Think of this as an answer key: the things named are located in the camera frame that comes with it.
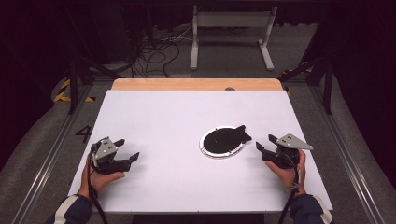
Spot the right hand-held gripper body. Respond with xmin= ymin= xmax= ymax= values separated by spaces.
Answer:
xmin=263 ymin=133 xmax=314 ymax=170

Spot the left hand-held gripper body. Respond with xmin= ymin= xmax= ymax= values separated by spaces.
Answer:
xmin=90 ymin=136 xmax=132 ymax=175

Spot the round metal ring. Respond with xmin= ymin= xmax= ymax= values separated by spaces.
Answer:
xmin=199 ymin=125 xmax=247 ymax=159

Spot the person's right hand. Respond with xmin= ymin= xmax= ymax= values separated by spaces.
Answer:
xmin=264 ymin=149 xmax=308 ymax=196

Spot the person's left hand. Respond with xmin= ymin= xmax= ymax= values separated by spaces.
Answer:
xmin=78 ymin=155 xmax=126 ymax=199

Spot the white board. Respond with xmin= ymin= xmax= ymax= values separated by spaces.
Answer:
xmin=68 ymin=90 xmax=333 ymax=215

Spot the yellow black floor tape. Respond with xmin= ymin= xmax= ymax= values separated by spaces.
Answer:
xmin=53 ymin=78 xmax=96 ymax=104

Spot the black metal stand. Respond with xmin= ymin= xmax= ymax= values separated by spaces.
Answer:
xmin=279 ymin=55 xmax=334 ymax=115
xmin=65 ymin=46 xmax=123 ymax=115

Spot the left hand-held gripper cable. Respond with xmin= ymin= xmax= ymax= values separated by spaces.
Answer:
xmin=87 ymin=146 xmax=110 ymax=224

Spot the hand-held gripper cable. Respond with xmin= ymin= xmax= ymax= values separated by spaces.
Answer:
xmin=87 ymin=146 xmax=110 ymax=224
xmin=277 ymin=158 xmax=302 ymax=224

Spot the right hand-held gripper cable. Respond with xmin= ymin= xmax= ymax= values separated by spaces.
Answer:
xmin=277 ymin=158 xmax=302 ymax=224

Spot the aluminium floor rail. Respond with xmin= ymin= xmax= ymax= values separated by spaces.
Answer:
xmin=307 ymin=84 xmax=388 ymax=224
xmin=11 ymin=83 xmax=93 ymax=224

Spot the bundle of floor cables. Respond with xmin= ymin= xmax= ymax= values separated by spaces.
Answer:
xmin=129 ymin=26 xmax=194 ymax=79

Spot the white metal desk frame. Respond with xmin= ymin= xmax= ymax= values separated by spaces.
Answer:
xmin=189 ymin=5 xmax=279 ymax=72

